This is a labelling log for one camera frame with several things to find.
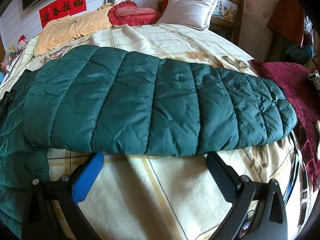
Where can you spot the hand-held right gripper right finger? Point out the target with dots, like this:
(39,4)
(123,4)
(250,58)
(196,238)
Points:
(222,177)

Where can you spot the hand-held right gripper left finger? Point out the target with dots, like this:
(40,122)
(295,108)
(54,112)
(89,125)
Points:
(87,177)

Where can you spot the dark green quilted jacket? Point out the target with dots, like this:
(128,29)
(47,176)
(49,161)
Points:
(150,100)

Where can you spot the cream floral checked bedsheet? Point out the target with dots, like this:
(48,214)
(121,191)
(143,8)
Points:
(155,195)

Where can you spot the maroon patterned cloth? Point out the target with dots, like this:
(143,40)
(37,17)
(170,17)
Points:
(287,80)

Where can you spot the pile of small toys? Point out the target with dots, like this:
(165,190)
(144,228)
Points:
(8,55)

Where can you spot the teal cloth bundle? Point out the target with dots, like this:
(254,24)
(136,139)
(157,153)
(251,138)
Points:
(297,52)

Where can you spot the stuffed doll with red hat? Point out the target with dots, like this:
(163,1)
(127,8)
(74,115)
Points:
(22,42)

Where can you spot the yellow frilled pillow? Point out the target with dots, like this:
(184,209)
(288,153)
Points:
(72,27)

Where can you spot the dark wooden chair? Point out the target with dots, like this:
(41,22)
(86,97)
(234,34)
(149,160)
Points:
(240,17)

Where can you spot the printed chair cushion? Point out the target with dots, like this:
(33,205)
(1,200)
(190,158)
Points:
(225,10)

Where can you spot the red heart-shaped frilled pillow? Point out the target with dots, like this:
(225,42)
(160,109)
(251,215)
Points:
(135,13)

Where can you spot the white pillow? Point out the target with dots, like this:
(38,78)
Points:
(187,10)

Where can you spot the orange-brown cushion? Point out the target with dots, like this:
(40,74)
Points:
(287,15)

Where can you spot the red wall banner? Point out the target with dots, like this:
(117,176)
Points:
(65,7)

